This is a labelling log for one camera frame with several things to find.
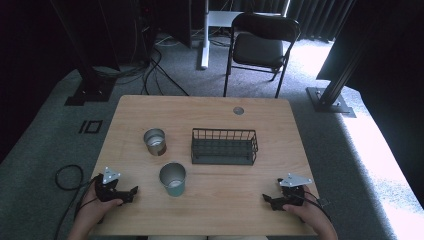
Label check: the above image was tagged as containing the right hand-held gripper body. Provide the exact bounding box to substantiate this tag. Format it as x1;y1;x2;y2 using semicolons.
277;172;314;206

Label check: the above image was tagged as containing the black folding chair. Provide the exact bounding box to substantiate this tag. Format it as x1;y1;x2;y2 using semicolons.
222;12;302;99

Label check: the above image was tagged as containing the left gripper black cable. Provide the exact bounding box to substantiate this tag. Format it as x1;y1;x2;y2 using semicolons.
53;164;101;240

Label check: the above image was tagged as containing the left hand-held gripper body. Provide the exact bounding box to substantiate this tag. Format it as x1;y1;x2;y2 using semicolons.
94;166;133;205

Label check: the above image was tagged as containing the person's left hand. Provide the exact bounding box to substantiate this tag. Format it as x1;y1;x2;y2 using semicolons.
73;189;124;232

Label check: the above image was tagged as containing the dark curtain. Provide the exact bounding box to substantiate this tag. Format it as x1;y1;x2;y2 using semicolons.
229;0;356;44

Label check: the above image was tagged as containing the white floor cable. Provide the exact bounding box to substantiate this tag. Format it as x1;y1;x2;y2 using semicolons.
154;33;183;48

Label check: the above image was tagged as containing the black wire basket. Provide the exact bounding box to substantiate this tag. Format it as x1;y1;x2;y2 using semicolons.
190;127;259;166

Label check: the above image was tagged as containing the black floor cable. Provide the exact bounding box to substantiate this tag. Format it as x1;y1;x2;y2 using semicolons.
141;49;164;96
149;48;190;97

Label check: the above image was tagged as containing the person's right hand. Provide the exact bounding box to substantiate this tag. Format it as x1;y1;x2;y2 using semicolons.
282;194;330;232

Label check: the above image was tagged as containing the teal metal cup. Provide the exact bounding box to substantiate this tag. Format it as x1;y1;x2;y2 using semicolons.
158;162;187;198

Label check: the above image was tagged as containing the brown metal cup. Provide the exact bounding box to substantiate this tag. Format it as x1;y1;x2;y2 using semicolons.
143;127;168;157

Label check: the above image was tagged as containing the black metal stand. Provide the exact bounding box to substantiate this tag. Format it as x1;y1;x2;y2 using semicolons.
49;0;118;107
305;33;368;118

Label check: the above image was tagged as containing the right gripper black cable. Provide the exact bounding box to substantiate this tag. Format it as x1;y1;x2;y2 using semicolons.
301;190;333;223

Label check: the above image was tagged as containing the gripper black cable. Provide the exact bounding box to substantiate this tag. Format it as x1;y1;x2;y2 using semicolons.
53;164;101;240
301;190;333;223

